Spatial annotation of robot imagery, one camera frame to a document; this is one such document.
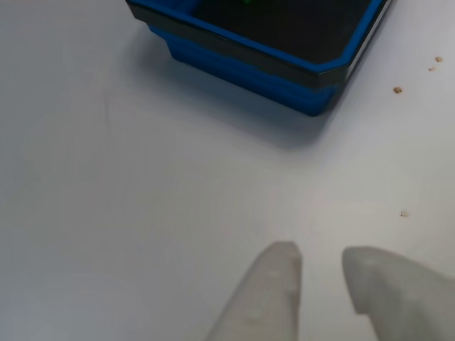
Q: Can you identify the blue plastic box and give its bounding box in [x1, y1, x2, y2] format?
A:
[124, 0, 392, 118]

